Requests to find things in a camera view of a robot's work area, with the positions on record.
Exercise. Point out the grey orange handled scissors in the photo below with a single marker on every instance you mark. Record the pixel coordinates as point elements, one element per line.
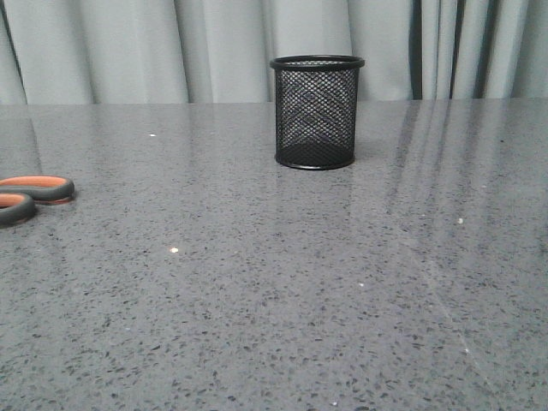
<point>19,195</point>

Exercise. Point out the black mesh pen bucket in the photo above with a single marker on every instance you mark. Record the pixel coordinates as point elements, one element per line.
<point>316,106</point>

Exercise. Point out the light grey curtain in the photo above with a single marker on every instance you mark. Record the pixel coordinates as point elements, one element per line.
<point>117,52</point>

